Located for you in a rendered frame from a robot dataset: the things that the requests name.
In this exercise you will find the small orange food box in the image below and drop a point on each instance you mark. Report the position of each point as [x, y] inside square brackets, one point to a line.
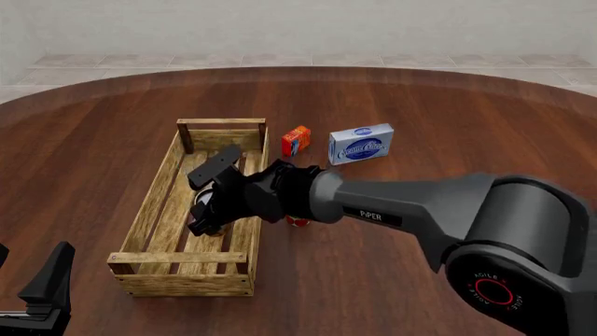
[295, 140]

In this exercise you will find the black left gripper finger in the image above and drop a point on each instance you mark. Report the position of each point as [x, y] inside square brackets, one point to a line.
[49, 276]
[3, 253]

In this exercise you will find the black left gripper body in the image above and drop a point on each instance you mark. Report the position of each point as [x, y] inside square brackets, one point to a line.
[32, 322]

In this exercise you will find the wooden slat tray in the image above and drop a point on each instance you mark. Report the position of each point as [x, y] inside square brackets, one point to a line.
[161, 213]

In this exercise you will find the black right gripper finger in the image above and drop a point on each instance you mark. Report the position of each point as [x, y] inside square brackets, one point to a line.
[203, 220]

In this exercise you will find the red tomato tin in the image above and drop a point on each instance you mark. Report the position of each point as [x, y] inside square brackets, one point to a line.
[298, 221]

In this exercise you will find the blue white cream cheese box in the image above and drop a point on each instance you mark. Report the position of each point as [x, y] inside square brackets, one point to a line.
[360, 146]

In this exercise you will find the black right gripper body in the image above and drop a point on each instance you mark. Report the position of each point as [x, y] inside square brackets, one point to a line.
[231, 199]

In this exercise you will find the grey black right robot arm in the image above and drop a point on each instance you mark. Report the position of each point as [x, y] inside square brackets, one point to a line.
[420, 206]

